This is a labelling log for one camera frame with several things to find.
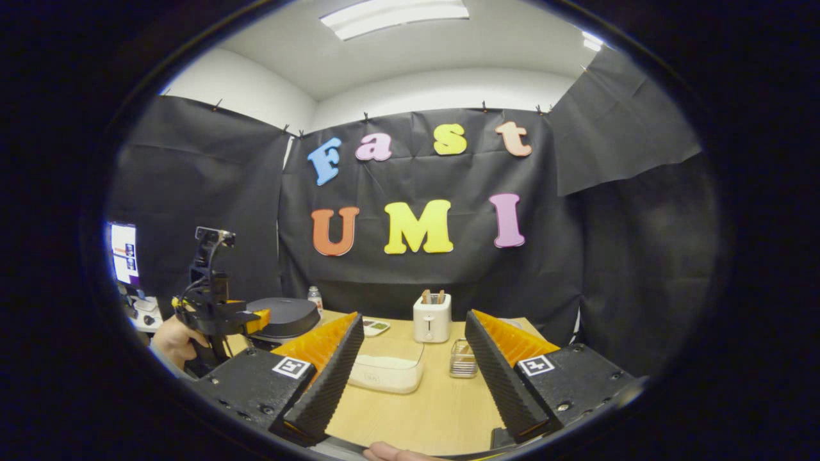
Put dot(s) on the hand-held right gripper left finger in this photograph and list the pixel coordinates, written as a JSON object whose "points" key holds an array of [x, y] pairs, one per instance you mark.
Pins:
{"points": [[327, 378]]}

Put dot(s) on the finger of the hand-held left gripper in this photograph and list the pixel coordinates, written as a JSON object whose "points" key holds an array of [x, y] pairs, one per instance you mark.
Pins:
{"points": [[259, 321]]}

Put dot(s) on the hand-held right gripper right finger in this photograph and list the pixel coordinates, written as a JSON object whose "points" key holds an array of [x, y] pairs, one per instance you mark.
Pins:
{"points": [[500, 378]]}

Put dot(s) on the grey rice cooker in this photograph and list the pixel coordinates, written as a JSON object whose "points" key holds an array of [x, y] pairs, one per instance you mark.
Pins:
{"points": [[282, 317]]}

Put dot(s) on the small clear bottle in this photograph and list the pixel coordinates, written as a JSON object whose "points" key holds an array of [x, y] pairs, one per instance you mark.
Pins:
{"points": [[315, 299]]}

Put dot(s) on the white desk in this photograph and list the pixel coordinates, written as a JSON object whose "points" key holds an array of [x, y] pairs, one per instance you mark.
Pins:
{"points": [[146, 314]]}

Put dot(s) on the clear plastic container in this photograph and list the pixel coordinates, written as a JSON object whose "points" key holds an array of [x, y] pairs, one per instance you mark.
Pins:
{"points": [[391, 352]]}

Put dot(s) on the white divided condiment dish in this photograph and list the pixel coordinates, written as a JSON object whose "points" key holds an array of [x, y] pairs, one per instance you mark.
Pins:
{"points": [[377, 328]]}

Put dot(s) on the white toaster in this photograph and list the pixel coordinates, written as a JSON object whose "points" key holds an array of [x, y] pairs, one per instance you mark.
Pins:
{"points": [[432, 323]]}

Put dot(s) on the computer monitor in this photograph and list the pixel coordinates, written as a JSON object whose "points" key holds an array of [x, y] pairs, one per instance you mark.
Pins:
{"points": [[123, 253]]}

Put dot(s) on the black backdrop cloth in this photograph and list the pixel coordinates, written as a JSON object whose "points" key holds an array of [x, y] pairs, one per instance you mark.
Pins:
{"points": [[410, 275]]}

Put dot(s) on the long ceiling light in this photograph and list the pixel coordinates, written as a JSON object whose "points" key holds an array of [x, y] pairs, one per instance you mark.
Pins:
{"points": [[394, 16]]}

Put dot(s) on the small ceiling light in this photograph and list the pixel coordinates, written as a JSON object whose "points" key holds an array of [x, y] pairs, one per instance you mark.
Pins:
{"points": [[592, 41]]}

